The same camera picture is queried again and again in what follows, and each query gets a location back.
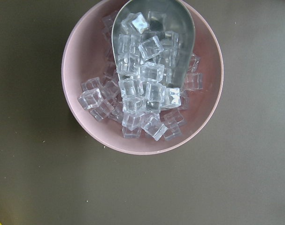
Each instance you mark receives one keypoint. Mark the metal ice scoop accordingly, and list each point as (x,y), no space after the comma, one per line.
(178,19)

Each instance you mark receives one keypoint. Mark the pink ice bowl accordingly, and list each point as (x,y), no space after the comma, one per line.
(84,58)

